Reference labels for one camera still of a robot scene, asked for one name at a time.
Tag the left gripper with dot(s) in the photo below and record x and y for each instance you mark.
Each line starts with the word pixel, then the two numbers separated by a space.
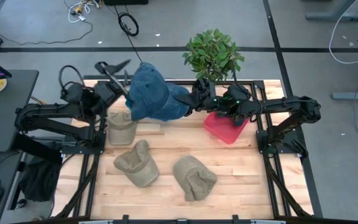
pixel 107 93

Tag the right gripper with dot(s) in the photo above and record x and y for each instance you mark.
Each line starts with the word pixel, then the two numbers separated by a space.
pixel 205 96

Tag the blue denim cap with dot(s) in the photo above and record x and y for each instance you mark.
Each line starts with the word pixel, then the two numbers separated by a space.
pixel 148 90
pixel 177 102

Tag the beige cotton cap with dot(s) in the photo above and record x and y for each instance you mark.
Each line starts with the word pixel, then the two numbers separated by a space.
pixel 121 130
pixel 138 168
pixel 194 180

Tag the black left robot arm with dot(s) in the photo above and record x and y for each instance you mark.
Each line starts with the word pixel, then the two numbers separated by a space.
pixel 48 115

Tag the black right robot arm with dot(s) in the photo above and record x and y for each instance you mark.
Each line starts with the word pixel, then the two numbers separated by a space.
pixel 291 104

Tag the red plastic tray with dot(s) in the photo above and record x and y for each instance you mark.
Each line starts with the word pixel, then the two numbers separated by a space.
pixel 225 130

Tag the green artificial plant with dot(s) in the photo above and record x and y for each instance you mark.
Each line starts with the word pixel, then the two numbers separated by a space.
pixel 211 54

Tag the black floor box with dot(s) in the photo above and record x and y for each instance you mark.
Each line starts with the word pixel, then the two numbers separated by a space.
pixel 126 2

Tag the dark grey desk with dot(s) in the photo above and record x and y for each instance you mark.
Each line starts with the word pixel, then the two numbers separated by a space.
pixel 8 118

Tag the black bag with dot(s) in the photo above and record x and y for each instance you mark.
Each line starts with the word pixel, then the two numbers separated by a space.
pixel 39 180

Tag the grey desk foot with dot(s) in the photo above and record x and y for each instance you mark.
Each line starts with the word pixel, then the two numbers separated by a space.
pixel 353 96
pixel 334 16

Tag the black aluminium table frame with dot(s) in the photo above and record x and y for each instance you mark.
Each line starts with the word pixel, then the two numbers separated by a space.
pixel 258 84

